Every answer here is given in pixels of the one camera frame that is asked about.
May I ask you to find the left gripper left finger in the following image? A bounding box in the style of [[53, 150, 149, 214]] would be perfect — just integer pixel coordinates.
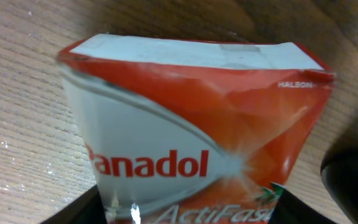
[[41, 185, 108, 224]]

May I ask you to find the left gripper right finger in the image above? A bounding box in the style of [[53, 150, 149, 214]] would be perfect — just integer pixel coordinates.
[[268, 190, 336, 224]]

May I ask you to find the dark syrup bottle white cap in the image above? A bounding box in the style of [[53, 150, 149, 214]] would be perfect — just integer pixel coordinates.
[[319, 93, 358, 224]]

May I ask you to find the red Panadol ActiFast box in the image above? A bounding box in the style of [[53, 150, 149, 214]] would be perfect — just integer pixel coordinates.
[[57, 34, 336, 223]]

